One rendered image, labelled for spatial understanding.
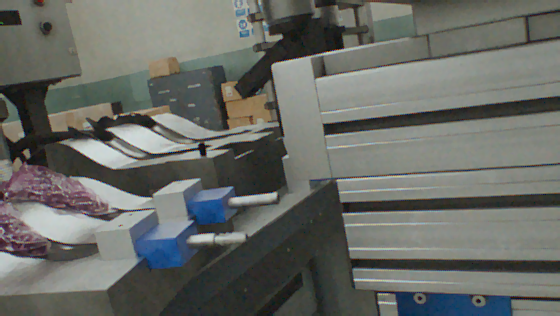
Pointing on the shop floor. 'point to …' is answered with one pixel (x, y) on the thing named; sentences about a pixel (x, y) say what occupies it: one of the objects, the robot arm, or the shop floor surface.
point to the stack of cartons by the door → (244, 108)
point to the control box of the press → (34, 60)
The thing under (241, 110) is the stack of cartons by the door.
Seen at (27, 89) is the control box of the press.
